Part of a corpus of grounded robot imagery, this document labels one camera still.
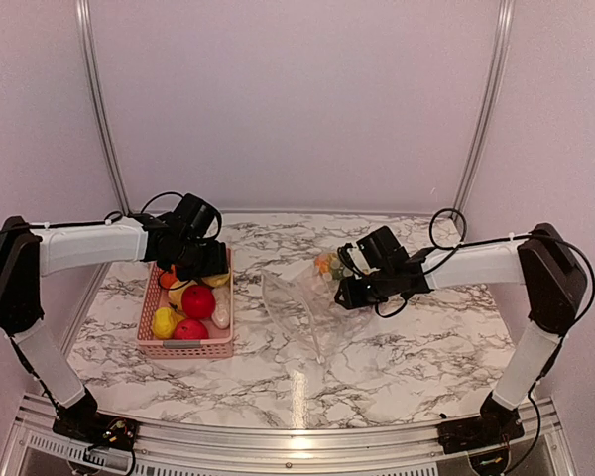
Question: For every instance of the clear zip top bag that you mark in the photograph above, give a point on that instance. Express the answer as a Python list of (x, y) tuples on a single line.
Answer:
[(303, 307)]

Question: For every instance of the aluminium front rail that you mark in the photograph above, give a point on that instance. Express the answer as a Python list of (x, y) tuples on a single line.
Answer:
[(169, 448)]

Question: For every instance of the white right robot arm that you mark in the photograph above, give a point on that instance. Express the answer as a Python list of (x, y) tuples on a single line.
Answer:
[(558, 280)]

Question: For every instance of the aluminium frame post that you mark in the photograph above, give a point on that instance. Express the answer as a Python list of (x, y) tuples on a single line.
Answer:
[(88, 48), (489, 100)]

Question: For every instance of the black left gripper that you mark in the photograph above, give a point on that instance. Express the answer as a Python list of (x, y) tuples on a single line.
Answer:
[(217, 263)]

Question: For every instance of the orange fake tangerine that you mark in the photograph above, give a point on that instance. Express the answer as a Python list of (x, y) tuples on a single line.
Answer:
[(323, 263)]

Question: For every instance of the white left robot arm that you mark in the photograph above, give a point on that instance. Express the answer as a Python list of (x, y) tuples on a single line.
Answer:
[(32, 251)]

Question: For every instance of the red fake apple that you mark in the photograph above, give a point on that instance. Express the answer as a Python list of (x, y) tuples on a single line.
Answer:
[(198, 302)]

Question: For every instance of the orange fake pumpkin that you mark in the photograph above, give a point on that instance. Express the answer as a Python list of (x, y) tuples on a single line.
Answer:
[(167, 279)]

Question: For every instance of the yellow fake peach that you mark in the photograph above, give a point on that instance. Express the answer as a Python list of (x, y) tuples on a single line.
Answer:
[(217, 281)]

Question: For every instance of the right aluminium frame post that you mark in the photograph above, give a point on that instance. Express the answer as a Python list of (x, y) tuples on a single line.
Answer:
[(489, 100)]

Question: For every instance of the pink perforated plastic basket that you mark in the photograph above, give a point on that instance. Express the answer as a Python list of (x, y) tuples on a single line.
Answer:
[(219, 345)]

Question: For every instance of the red fake tomato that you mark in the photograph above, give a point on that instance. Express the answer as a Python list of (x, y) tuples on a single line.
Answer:
[(190, 329)]

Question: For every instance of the pale green fake cabbage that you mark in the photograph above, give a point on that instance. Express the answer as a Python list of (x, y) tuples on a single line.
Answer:
[(221, 317)]

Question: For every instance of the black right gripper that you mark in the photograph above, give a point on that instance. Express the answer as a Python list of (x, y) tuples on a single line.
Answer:
[(352, 297)]

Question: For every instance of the left aluminium frame post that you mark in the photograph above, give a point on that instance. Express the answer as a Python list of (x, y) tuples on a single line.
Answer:
[(88, 48)]

